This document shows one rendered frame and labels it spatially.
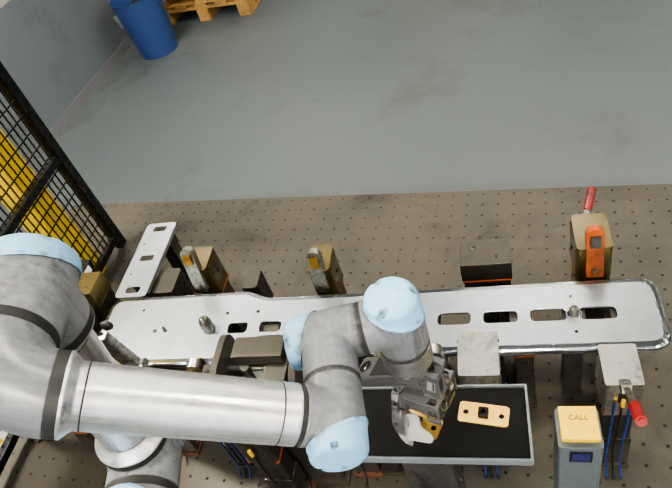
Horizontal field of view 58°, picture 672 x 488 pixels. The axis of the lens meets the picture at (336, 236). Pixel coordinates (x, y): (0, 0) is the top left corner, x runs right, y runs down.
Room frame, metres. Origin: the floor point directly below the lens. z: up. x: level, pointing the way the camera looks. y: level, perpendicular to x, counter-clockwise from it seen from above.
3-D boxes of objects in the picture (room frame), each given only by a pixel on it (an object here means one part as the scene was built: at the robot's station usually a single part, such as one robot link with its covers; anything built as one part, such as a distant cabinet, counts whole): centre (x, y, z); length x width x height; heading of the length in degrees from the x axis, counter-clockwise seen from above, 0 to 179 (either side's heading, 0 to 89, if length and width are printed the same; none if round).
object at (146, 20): (5.20, 0.88, 0.27); 0.46 x 0.44 x 0.54; 154
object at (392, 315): (0.52, -0.04, 1.48); 0.09 x 0.08 x 0.11; 82
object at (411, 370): (0.52, -0.04, 1.40); 0.08 x 0.08 x 0.05
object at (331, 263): (1.12, 0.05, 0.87); 0.12 x 0.07 x 0.35; 159
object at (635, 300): (0.93, 0.04, 1.00); 1.38 x 0.22 x 0.02; 69
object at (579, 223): (0.90, -0.56, 0.88); 0.14 x 0.09 x 0.36; 159
